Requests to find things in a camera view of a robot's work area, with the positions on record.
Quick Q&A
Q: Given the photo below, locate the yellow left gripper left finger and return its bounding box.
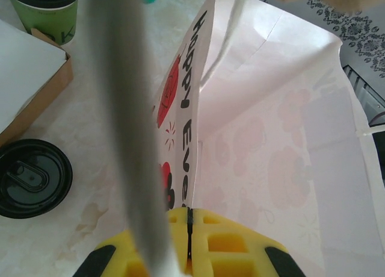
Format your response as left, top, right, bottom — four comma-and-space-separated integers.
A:
73, 207, 191, 277

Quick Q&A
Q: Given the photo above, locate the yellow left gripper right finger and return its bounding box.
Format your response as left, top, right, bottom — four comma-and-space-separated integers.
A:
191, 207, 308, 277

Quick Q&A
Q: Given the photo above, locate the green paper coffee cup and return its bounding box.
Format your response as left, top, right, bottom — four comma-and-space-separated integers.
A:
8, 0, 81, 48

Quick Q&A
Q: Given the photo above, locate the white paper bag red print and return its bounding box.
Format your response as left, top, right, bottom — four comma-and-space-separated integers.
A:
84, 0, 385, 277

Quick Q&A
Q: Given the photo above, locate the stack of white napkins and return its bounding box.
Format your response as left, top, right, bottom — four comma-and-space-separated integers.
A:
0, 17, 75, 148
0, 17, 67, 136

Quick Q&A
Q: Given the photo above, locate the aluminium table side rail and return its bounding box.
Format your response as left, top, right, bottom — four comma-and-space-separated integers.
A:
342, 64, 385, 109

